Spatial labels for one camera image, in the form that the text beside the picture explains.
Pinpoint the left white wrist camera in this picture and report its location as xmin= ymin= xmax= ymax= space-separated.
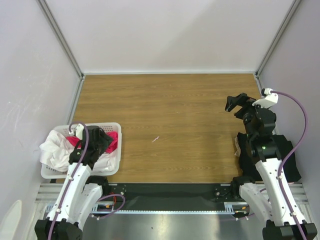
xmin=68 ymin=123 xmax=85 ymax=140

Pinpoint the aluminium frame rail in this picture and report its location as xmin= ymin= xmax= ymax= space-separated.
xmin=34 ymin=182 xmax=308 ymax=216

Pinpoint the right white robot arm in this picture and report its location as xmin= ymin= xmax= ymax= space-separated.
xmin=225 ymin=88 xmax=318 ymax=240

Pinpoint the white laundry basket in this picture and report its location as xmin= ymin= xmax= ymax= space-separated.
xmin=39 ymin=122 xmax=122 ymax=179

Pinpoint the white crumpled t shirt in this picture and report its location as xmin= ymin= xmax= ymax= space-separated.
xmin=39 ymin=130 xmax=120 ymax=173

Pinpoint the pink t shirt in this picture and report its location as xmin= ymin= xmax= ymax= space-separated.
xmin=66 ymin=131 xmax=118 ymax=154

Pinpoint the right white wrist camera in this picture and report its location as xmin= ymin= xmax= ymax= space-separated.
xmin=252 ymin=88 xmax=279 ymax=109

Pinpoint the black folded t shirt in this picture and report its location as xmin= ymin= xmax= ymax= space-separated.
xmin=234 ymin=132 xmax=302 ymax=183

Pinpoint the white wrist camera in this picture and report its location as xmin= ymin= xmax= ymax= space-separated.
xmin=252 ymin=88 xmax=279 ymax=109
xmin=68 ymin=123 xmax=85 ymax=140

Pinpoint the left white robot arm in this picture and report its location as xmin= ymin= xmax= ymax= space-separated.
xmin=34 ymin=123 xmax=113 ymax=240

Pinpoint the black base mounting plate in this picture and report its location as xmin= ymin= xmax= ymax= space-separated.
xmin=109 ymin=183 xmax=240 ymax=212

